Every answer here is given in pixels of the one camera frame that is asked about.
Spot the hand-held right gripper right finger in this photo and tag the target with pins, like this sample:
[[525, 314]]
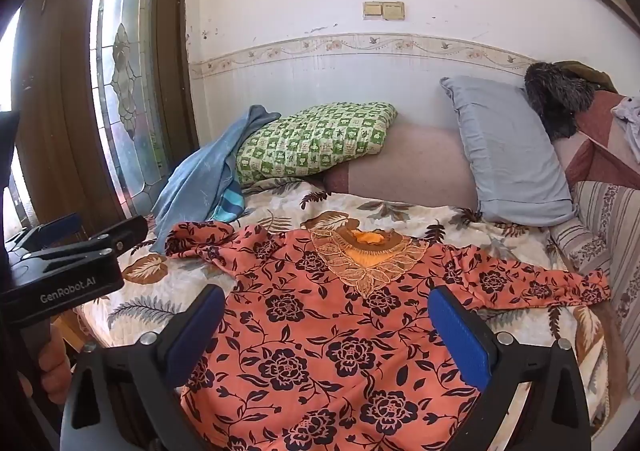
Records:
[[460, 336]]

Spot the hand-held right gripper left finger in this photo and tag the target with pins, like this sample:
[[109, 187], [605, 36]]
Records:
[[197, 331]]

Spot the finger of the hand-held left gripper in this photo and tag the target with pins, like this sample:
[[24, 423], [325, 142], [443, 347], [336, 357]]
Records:
[[115, 233], [57, 227]]

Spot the orange floral blouse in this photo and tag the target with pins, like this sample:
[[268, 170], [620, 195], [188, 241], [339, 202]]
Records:
[[320, 331]]

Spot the person's left hand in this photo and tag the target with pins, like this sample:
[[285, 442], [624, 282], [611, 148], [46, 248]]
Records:
[[55, 371]]

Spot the light blue cloth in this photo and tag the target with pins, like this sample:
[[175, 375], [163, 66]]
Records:
[[200, 181]]

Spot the teal striped cloth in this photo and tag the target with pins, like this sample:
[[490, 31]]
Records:
[[230, 206]]

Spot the wooden stained-glass door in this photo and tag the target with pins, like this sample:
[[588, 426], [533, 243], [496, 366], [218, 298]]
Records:
[[65, 106]]

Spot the cream leaf-print blanket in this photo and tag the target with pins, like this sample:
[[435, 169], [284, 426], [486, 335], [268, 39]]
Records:
[[400, 211]]

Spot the pink bolster cushion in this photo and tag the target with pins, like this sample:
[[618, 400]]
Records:
[[420, 166]]

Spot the striped floral cloth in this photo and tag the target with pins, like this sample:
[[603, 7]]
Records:
[[610, 226]]

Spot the grey-blue pillow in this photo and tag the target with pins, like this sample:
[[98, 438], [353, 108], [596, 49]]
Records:
[[510, 156]]

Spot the green checked pillow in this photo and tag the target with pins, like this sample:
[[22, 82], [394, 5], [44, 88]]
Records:
[[315, 141]]

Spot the maroon patchwork quilt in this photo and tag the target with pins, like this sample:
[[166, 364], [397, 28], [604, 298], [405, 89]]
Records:
[[600, 151]]

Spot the dark furry garment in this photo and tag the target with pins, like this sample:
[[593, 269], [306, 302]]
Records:
[[557, 96]]

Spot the white cloth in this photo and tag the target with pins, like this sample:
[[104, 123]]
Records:
[[630, 123]]

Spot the olive cloth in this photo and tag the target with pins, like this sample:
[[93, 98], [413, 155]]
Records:
[[595, 73]]

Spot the beige wall switch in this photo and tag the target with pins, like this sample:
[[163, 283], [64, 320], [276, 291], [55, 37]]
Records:
[[372, 10], [394, 10]]

